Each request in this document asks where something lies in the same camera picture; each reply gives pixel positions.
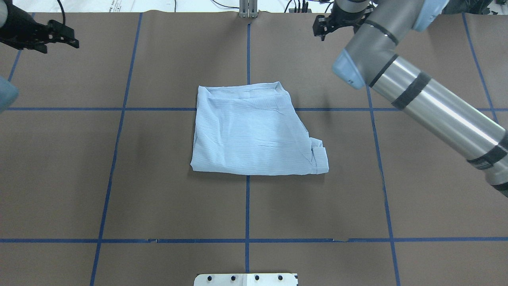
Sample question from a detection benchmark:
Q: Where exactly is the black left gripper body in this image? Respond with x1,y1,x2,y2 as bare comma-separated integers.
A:
0,4,49,50

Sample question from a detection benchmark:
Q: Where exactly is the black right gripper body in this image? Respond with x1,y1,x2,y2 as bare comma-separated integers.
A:
325,2,375,32

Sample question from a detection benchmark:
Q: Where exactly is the light blue button shirt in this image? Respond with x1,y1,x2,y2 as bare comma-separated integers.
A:
190,82,329,176

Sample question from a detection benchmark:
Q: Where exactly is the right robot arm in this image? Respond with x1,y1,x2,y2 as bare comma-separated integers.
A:
312,0,508,196

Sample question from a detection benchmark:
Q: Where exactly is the aluminium frame post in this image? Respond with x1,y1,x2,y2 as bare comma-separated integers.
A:
238,0,259,19

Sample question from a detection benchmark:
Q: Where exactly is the white camera post base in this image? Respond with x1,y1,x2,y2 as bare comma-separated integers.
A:
193,273,299,286

